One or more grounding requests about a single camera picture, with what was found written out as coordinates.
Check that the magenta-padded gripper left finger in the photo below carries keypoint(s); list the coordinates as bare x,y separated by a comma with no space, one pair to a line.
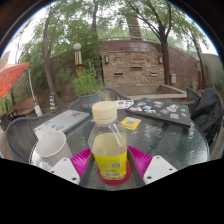
68,168

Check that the yellow card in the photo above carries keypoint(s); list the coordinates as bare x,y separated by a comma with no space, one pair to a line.
130,122

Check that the black wall lamp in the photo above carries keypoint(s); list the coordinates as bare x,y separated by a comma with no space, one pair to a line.
160,60
106,59

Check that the clear bottle yellow label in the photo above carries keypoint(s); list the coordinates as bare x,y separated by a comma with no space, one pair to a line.
108,150

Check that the blue yellow striped cone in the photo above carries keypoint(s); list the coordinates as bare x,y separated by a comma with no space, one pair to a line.
52,101

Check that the black laptop with stickers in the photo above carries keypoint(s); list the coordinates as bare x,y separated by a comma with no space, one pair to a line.
160,112

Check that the thin-trunked tree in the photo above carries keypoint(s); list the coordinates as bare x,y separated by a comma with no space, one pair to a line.
199,60

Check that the white mug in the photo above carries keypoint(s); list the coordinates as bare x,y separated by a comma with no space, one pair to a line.
51,148

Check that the silver laptop with stickers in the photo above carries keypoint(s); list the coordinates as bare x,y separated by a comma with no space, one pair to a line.
61,121

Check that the white sticker sheet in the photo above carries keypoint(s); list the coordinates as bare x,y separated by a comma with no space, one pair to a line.
125,104

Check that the green plant in teal pot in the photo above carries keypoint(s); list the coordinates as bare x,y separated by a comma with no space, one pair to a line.
87,83

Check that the dark patio chair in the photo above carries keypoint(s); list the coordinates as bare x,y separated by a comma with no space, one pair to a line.
6,118

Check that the grey wall box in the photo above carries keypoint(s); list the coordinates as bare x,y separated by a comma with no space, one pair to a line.
173,78

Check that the tree with leaning trunk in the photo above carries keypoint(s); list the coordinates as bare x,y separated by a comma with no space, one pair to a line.
46,66

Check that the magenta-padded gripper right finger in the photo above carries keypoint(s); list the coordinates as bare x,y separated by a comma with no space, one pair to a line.
156,168

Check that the tree with dark forked trunk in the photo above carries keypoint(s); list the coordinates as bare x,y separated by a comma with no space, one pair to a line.
165,63

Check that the orange patio umbrella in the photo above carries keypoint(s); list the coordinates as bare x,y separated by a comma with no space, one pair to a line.
11,76

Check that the brown wooden lamp post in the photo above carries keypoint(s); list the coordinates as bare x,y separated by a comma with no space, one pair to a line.
200,76

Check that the black backpack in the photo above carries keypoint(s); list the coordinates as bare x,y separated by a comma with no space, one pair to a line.
208,111

